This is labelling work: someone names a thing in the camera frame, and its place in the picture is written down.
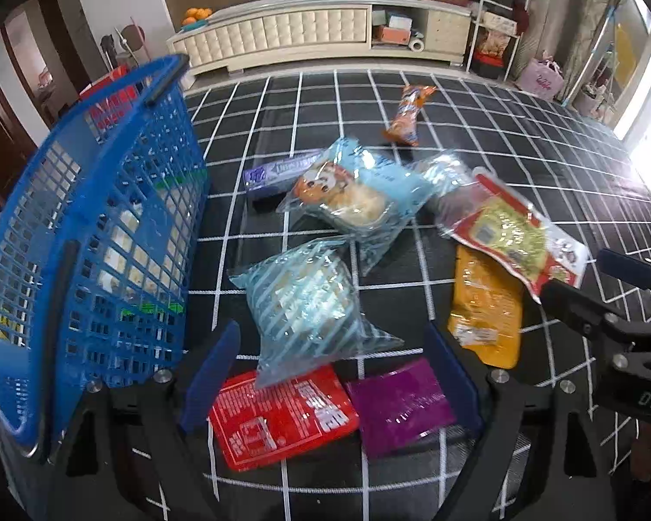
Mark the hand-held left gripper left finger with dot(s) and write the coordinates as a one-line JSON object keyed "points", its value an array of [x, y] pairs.
{"points": [[211, 385]]}

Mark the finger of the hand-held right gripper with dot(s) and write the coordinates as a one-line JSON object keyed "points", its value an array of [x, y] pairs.
{"points": [[575, 304], [634, 274]]}

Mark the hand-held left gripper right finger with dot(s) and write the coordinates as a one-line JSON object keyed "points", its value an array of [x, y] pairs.
{"points": [[450, 380]]}

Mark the purple snack packet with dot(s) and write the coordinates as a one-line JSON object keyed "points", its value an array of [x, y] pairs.
{"points": [[401, 407]]}

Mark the yellow orange snack packet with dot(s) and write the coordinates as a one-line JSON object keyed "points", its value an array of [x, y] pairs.
{"points": [[485, 304]]}

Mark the red yellow snack packet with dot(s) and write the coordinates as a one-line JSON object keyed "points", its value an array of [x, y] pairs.
{"points": [[515, 233]]}

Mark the striped light blue bread packet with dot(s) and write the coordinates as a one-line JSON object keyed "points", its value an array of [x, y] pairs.
{"points": [[304, 304]]}

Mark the clear plastic snack packet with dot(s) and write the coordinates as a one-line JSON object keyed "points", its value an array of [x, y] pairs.
{"points": [[450, 195]]}

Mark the blue plastic mesh basket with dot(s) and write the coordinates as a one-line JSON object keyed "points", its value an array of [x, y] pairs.
{"points": [[5, 385]]}

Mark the black white grid mat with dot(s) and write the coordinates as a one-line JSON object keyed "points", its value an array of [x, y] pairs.
{"points": [[401, 309]]}

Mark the light blue cartoon bread packet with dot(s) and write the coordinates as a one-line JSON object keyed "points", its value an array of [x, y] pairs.
{"points": [[347, 195]]}

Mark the pink gift bag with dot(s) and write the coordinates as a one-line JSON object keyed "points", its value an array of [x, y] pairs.
{"points": [[542, 81]]}

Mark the purple gum box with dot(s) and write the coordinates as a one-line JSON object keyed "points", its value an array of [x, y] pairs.
{"points": [[274, 173]]}

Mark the yellow panel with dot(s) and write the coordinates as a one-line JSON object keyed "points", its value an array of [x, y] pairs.
{"points": [[626, 46]]}

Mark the black red box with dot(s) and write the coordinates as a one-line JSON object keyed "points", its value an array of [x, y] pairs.
{"points": [[491, 65]]}

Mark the grey curtain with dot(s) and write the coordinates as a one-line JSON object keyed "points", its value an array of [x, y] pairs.
{"points": [[591, 16]]}

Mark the printed picture box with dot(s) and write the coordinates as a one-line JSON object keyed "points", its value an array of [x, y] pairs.
{"points": [[495, 43]]}

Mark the dark red cloth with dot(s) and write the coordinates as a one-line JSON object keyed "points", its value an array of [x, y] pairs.
{"points": [[519, 17]]}

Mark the white metal rack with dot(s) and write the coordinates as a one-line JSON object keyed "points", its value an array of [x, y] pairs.
{"points": [[480, 16]]}

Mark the white tape roll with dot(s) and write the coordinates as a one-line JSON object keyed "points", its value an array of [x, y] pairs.
{"points": [[416, 44]]}

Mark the orange box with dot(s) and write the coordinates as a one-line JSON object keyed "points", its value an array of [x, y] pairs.
{"points": [[395, 36]]}

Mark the red bin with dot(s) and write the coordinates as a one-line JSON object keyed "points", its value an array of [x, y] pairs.
{"points": [[115, 73]]}

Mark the light blue white box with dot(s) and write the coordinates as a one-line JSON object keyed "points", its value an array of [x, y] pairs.
{"points": [[399, 21]]}

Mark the blue fruit bowl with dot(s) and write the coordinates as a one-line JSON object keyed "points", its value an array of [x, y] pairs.
{"points": [[192, 26]]}

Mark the cream tufted TV cabinet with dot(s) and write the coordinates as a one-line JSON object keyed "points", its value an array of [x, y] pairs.
{"points": [[282, 30]]}

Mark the pile of oranges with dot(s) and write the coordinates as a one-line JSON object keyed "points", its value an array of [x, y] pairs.
{"points": [[197, 13]]}

